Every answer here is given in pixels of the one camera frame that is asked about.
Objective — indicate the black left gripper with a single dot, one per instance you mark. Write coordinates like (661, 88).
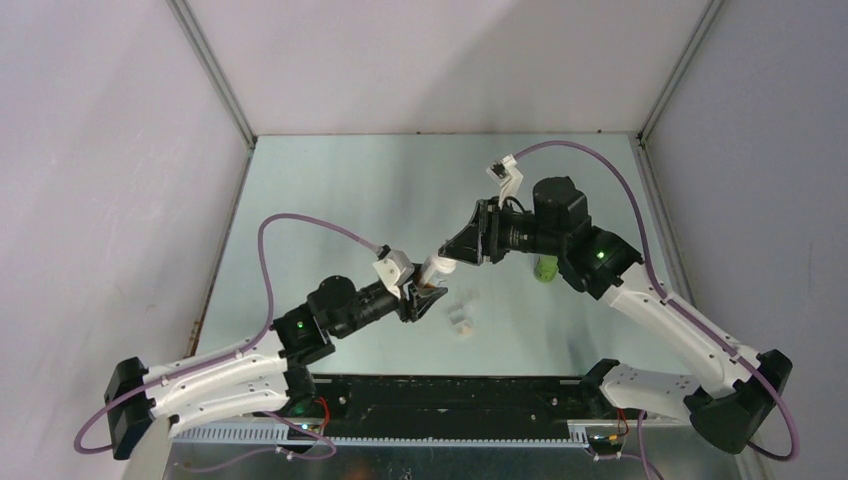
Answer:
(419, 300)

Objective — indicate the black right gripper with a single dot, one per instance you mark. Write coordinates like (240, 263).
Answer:
(480, 238)

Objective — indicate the white pill bottle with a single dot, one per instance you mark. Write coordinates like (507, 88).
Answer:
(435, 270)

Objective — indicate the green pill bottle black label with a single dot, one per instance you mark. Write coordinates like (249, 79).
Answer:
(545, 268)

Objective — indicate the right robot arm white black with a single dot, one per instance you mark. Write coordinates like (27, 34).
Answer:
(729, 388)

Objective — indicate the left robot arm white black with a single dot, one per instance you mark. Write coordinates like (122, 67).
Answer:
(270, 375)

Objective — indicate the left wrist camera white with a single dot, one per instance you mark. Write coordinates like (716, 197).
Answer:
(394, 270)

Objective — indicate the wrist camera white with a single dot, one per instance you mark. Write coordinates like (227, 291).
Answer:
(394, 270)
(506, 175)

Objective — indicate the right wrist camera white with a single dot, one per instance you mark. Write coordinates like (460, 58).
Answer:
(506, 175)

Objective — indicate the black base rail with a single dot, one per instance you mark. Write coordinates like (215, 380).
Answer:
(448, 407)

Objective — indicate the right aluminium corner post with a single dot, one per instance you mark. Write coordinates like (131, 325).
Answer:
(681, 66)

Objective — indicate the aluminium corner post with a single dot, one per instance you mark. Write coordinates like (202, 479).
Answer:
(193, 31)
(681, 66)

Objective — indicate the white slotted cable duct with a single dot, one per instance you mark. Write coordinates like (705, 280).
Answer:
(267, 434)

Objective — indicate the left aluminium corner post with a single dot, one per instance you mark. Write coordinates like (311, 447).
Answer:
(193, 31)

